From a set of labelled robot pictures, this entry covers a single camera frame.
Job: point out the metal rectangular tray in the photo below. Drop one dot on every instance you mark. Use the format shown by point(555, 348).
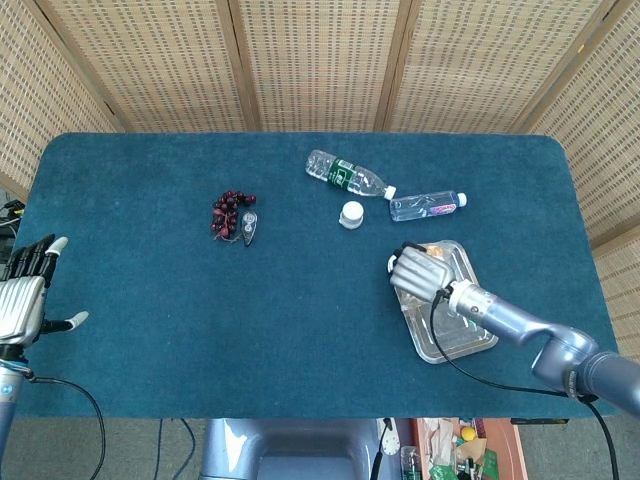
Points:
point(452, 342)

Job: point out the small white capped jar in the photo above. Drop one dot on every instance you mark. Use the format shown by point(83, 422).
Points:
point(351, 215)

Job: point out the blue table cloth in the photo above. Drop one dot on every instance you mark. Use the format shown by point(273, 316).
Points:
point(250, 325)

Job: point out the orange box of clutter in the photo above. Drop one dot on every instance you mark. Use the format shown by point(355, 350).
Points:
point(465, 450)

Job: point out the water bottle with pink label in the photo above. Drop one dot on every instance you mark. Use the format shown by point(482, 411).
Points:
point(425, 206)

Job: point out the water bottle with green label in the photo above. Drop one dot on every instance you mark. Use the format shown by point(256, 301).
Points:
point(345, 175)

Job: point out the red grape bunch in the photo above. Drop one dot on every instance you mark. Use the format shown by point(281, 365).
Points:
point(225, 212)

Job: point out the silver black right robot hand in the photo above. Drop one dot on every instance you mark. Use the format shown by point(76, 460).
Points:
point(420, 272)

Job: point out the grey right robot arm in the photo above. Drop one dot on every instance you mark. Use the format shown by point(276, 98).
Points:
point(525, 325)

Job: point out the bread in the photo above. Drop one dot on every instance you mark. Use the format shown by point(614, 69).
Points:
point(434, 250)

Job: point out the small clear plastic packet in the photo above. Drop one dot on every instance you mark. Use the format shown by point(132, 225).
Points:
point(248, 226)

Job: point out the woven bamboo folding screen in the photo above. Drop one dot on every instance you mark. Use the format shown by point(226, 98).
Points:
point(320, 65)

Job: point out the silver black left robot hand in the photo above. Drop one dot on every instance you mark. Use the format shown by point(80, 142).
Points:
point(20, 305)

